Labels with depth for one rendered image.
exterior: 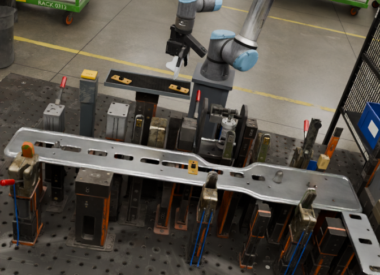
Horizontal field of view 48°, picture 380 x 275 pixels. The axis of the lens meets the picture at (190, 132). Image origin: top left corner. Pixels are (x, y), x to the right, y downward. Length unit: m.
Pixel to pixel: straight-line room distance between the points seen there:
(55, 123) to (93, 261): 0.57
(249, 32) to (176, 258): 1.03
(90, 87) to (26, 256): 0.72
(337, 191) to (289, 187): 0.20
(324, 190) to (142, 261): 0.77
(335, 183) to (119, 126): 0.91
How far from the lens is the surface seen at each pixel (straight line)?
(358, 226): 1.71
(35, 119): 2.43
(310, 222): 1.58
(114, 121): 1.75
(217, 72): 2.14
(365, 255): 1.62
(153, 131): 1.75
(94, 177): 1.55
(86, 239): 1.73
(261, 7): 1.99
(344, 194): 1.83
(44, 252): 1.75
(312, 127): 1.81
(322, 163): 1.88
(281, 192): 1.71
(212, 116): 1.74
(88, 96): 1.93
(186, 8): 1.70
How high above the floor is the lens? 2.03
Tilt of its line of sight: 33 degrees down
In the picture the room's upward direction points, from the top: 11 degrees clockwise
